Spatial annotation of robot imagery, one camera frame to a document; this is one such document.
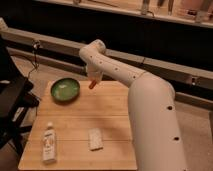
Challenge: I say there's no white plastic bottle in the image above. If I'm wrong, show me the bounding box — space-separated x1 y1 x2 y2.
42 122 56 164

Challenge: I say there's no black hanging cable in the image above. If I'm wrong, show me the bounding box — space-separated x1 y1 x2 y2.
27 39 42 80

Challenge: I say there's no white rectangular sponge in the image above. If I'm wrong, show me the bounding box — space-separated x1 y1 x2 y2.
88 128 103 151

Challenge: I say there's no black chair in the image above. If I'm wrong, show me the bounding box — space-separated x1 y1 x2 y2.
0 36 39 155

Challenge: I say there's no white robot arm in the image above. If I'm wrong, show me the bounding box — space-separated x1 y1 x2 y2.
79 39 189 171

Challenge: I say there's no orange red pepper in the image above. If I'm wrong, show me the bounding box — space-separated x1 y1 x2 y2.
89 80 97 89

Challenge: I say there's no green ceramic bowl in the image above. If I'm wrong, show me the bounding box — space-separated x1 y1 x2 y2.
50 78 80 102

